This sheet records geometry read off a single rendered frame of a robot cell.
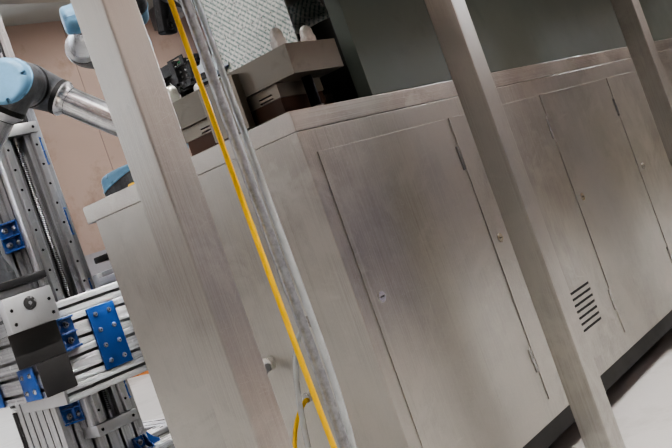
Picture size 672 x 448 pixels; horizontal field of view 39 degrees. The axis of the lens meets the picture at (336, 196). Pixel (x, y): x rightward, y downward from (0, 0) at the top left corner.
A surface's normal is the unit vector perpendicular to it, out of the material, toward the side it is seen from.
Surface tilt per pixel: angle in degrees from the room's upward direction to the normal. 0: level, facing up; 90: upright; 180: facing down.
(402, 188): 90
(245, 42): 90
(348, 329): 90
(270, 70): 90
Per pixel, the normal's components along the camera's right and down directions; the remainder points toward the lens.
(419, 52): 0.74, -0.28
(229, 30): -0.59, 0.18
